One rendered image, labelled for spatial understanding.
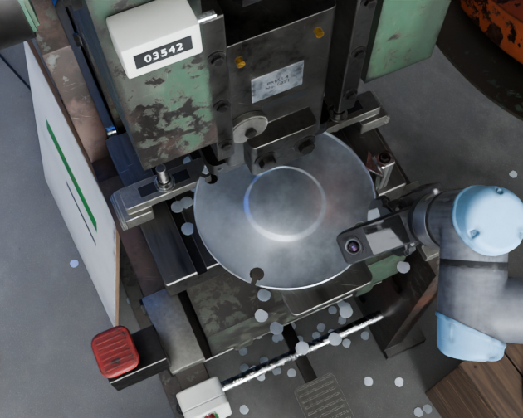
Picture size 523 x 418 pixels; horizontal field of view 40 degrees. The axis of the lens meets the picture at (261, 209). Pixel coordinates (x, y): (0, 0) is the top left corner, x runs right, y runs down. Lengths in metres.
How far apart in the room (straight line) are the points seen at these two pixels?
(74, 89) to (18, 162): 0.88
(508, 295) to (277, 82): 0.37
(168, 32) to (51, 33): 0.67
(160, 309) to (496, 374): 0.71
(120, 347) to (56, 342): 0.85
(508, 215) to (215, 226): 0.49
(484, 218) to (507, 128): 1.44
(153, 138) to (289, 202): 0.38
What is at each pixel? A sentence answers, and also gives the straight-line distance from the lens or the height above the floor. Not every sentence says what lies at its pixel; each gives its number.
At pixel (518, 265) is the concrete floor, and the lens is 2.04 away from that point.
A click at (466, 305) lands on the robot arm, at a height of 1.06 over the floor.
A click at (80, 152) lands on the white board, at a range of 1.44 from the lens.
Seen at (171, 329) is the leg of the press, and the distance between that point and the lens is 1.22.
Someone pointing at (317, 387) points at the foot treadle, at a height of 0.16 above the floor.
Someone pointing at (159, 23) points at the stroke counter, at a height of 1.34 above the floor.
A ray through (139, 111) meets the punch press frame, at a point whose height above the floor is 1.18.
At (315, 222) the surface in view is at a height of 0.79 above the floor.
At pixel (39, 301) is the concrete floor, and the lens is 1.98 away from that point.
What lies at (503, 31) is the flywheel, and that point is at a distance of 1.06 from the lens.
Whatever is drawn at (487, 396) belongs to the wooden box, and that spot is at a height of 0.35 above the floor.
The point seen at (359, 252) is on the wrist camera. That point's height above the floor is 0.91.
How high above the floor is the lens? 1.81
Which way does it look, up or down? 66 degrees down
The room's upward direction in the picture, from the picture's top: 1 degrees counter-clockwise
